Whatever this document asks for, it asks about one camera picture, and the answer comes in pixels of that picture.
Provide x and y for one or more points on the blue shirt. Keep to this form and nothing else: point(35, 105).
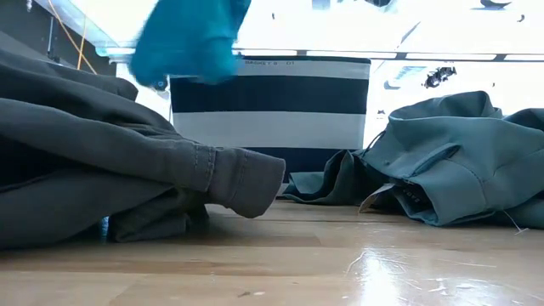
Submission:
point(187, 38)

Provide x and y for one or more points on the dark grey garment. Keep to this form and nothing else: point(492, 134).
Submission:
point(106, 161)

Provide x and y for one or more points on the grey-green trousers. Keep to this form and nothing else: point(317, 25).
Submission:
point(459, 161)

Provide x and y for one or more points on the navy white striped fabric basket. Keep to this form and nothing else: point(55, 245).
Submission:
point(272, 127)

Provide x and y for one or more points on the cream paper tag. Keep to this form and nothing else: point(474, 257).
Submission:
point(374, 196)

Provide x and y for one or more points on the dark distant object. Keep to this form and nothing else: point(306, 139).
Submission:
point(440, 76)

